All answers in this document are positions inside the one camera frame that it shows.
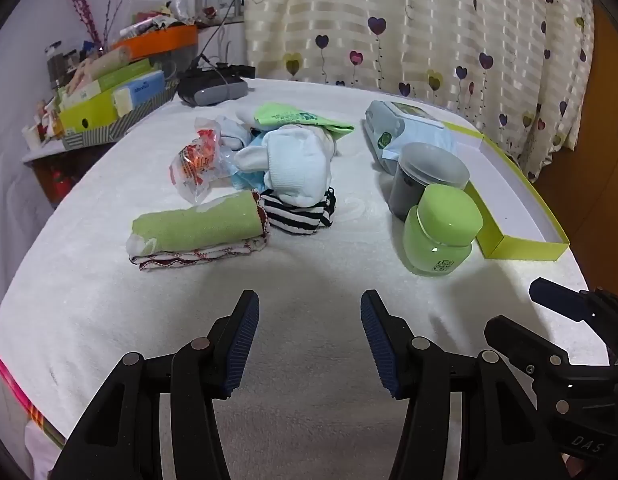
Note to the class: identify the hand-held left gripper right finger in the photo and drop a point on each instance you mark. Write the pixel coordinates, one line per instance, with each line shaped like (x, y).
(381, 347)

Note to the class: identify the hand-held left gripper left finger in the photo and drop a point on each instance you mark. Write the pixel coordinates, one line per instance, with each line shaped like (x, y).
(241, 347)

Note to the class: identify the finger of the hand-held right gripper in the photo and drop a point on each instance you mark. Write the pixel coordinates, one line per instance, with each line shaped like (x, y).
(559, 300)
(524, 345)

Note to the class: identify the yellow-green cardboard box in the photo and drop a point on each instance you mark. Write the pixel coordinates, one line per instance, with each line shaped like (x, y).
(519, 250)

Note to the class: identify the cream red-trimmed sock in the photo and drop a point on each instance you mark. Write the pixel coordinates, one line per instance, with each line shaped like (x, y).
(199, 258)

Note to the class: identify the green rabbit print sock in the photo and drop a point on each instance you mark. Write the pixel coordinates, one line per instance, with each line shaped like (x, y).
(199, 222)

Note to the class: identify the black white striped sock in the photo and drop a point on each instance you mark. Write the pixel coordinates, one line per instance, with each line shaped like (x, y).
(330, 205)
(289, 215)

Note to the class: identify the blue face mask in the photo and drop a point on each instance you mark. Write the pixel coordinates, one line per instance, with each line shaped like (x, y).
(244, 180)

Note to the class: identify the light blue sock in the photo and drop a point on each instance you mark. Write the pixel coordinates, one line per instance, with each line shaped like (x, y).
(234, 135)

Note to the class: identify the green plastic bag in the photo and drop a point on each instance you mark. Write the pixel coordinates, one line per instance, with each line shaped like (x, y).
(289, 115)

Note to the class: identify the green plastic jar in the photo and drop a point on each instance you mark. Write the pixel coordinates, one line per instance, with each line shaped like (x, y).
(439, 230)

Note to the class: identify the grey translucent plastic jar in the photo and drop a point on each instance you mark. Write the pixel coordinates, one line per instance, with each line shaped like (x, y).
(429, 167)

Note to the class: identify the clear red snack packet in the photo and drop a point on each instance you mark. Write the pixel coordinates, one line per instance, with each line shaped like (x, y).
(196, 160)

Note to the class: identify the wooden wardrobe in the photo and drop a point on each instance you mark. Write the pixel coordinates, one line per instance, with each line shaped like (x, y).
(611, 110)

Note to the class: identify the light blue wet wipes pack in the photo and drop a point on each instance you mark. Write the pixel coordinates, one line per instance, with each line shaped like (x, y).
(409, 127)

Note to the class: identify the pink striped cloth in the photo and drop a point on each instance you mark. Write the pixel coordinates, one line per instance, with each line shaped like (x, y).
(19, 392)

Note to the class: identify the black grey headset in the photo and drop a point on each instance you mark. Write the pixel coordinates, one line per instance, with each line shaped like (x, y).
(211, 90)

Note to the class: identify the blue white carton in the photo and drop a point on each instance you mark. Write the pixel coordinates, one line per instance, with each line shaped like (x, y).
(144, 87)

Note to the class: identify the cream heart print curtain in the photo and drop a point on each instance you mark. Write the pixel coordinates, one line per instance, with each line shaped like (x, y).
(414, 25)

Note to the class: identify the rolled cream mat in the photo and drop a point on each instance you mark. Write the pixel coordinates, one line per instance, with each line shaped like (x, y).
(101, 67)

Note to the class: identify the orange storage box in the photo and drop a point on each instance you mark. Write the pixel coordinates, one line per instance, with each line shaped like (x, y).
(159, 42)

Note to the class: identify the dark glass jar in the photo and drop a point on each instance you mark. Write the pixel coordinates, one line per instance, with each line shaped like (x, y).
(53, 62)

